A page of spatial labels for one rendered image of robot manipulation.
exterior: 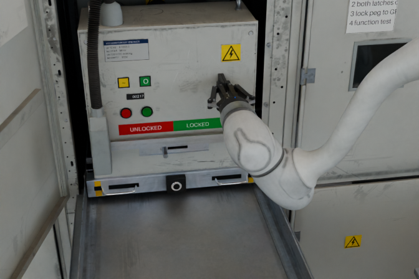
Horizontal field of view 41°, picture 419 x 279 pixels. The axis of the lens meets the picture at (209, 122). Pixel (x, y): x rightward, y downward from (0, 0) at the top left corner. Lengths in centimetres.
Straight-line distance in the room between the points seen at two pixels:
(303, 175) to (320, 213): 68
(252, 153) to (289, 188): 16
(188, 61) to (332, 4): 44
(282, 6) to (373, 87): 53
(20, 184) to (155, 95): 44
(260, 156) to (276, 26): 53
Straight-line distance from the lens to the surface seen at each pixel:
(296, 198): 136
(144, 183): 175
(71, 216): 188
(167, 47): 157
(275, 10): 163
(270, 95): 173
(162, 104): 164
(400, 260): 228
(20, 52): 152
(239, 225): 166
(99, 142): 156
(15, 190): 154
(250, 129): 125
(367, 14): 170
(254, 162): 123
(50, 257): 197
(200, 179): 176
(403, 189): 207
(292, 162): 132
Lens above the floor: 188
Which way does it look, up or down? 28 degrees down
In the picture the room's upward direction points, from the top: straight up
